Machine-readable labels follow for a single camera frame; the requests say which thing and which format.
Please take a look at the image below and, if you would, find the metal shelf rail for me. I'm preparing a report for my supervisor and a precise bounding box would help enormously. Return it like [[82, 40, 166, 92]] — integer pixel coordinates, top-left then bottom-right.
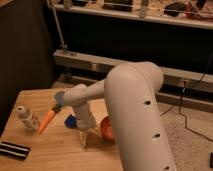
[[54, 4, 213, 30]]

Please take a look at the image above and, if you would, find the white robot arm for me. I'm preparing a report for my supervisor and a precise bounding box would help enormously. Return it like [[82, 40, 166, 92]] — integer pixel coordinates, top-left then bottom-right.
[[62, 62, 177, 171]]

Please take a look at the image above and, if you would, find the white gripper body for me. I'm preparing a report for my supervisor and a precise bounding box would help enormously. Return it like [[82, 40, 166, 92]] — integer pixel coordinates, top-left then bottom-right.
[[73, 103, 97, 131]]

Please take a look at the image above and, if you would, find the white plastic bottle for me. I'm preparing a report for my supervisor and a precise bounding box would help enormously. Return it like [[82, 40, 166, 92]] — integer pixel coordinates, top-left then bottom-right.
[[17, 106, 40, 132]]

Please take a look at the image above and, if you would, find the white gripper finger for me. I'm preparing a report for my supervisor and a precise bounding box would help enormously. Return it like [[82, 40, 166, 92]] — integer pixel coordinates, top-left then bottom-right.
[[92, 126, 102, 137], [79, 131, 87, 148]]

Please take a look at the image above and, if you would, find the orange toy carrot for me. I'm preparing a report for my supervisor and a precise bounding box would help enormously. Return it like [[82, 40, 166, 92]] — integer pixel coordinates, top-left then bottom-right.
[[38, 104, 61, 134]]

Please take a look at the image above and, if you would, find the metal pole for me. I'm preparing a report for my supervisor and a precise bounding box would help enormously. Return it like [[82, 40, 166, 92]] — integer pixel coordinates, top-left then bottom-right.
[[50, 0, 67, 52]]

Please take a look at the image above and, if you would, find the red ceramic bowl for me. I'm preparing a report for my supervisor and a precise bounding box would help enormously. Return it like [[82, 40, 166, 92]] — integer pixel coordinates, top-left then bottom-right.
[[100, 117, 115, 142]]

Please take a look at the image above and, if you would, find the light blue round object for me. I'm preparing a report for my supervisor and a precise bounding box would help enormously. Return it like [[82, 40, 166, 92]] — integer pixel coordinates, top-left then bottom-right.
[[54, 91, 65, 106]]

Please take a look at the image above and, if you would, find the black white striped cloth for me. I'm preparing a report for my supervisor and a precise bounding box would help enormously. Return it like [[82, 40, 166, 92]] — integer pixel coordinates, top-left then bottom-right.
[[0, 141, 31, 160]]

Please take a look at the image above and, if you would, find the black cable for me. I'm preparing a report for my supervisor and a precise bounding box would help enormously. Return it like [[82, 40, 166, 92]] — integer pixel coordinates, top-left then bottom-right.
[[159, 49, 213, 143]]

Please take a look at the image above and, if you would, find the blue crumpled cloth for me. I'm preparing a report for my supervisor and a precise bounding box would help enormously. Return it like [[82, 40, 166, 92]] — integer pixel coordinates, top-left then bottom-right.
[[64, 115, 77, 128]]

